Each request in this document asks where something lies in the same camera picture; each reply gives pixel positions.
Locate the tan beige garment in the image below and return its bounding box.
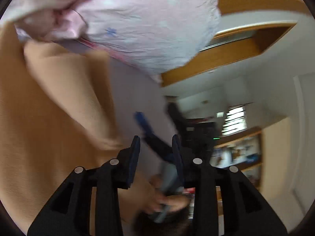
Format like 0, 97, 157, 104
0, 24, 153, 234

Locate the person's right hand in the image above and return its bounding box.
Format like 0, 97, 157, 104
143, 174, 191, 214

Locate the lavender grey bed sheet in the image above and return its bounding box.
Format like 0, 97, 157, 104
59, 40, 178, 158

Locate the bright window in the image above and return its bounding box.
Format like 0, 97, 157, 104
221, 105, 247, 136

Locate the wooden bookshelf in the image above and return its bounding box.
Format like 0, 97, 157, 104
210, 126, 263, 189

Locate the white floral pillow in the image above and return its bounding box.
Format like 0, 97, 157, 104
1, 0, 221, 76

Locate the wooden headboard trim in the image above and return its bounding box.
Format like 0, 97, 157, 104
161, 0, 310, 87

